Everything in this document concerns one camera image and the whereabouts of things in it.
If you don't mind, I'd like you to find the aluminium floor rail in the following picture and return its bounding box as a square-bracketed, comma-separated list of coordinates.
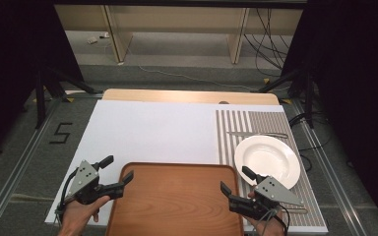
[0, 96, 64, 232]
[290, 97, 366, 236]

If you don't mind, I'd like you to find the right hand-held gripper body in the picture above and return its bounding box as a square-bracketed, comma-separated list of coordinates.
[228, 175, 305, 221]

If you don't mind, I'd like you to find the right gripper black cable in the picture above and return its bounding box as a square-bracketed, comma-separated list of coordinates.
[258, 203, 291, 236]

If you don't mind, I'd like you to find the black curtain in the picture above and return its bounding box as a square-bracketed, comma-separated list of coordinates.
[0, 0, 86, 161]
[280, 0, 378, 227]

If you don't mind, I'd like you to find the beige floor cable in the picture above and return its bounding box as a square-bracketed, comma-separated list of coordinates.
[0, 192, 55, 203]

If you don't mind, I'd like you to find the person's left hand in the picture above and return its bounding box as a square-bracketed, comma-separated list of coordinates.
[58, 195, 111, 236]

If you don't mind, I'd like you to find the white table board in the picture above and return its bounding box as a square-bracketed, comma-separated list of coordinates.
[44, 99, 330, 234]

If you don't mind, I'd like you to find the striped grey placemat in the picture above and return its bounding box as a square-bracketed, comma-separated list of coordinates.
[215, 109, 329, 231]

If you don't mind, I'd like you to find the brown wooden tray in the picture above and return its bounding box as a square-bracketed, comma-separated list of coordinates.
[105, 161, 245, 236]

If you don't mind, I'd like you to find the black floor cable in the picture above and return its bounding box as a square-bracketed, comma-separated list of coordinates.
[287, 110, 331, 173]

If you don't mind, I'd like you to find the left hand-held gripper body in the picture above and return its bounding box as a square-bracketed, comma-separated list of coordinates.
[66, 159, 125, 207]

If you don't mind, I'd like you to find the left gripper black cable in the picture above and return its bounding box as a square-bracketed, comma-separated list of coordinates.
[54, 166, 81, 227]

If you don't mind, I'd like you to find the bundle of black cables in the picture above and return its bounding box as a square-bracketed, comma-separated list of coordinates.
[243, 8, 293, 79]

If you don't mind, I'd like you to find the black metal stand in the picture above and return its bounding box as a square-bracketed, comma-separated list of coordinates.
[33, 63, 104, 131]
[256, 67, 317, 130]

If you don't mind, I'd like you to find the silver table knife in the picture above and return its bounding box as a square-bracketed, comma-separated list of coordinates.
[225, 131, 289, 140]

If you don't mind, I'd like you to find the person's right hand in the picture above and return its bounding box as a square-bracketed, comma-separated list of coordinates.
[245, 191, 287, 236]

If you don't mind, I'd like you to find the light wooden shelf unit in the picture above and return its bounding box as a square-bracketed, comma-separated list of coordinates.
[53, 3, 305, 65]

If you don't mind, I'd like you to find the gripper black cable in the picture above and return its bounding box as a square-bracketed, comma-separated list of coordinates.
[258, 203, 291, 236]
[54, 166, 81, 227]

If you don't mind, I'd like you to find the white deep plate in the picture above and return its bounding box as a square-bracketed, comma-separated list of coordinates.
[233, 135, 302, 191]

